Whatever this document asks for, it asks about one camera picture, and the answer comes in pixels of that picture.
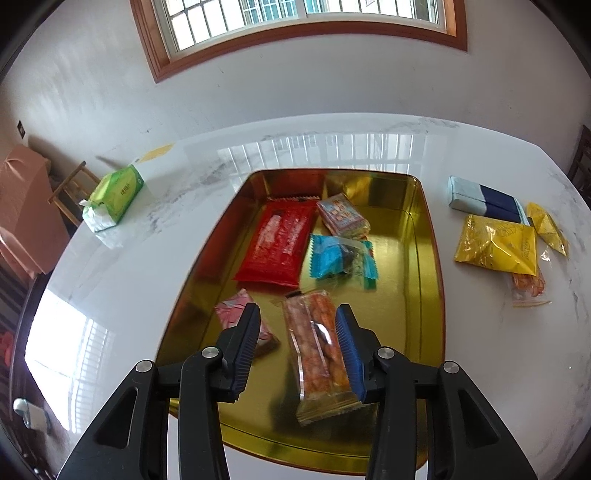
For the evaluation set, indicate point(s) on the large yellow patterned packet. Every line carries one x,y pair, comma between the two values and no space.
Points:
496,244

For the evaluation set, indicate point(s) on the grey and navy packet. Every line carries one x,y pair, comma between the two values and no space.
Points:
485,198

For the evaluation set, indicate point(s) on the small yellow packet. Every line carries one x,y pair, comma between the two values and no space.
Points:
547,228

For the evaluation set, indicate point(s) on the small colourful clear-wrapped snack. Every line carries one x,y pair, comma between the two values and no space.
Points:
341,214

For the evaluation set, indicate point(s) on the red foil packet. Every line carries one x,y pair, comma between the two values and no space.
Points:
277,244

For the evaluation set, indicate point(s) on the pink snack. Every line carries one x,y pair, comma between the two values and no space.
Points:
231,314

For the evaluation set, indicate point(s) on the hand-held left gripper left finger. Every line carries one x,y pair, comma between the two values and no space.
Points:
244,355

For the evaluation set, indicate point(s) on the wooden chair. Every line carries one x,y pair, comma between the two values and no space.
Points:
71,191

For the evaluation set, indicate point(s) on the blue candy packet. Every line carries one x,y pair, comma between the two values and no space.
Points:
339,256

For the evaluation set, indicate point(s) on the green tissue pack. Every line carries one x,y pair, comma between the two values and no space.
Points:
113,198

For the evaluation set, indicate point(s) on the gold-lined red tin box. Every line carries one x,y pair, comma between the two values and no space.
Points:
406,277

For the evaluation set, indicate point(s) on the wooden framed window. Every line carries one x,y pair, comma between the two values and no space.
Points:
300,18

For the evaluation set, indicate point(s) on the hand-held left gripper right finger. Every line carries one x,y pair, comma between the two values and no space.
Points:
351,360

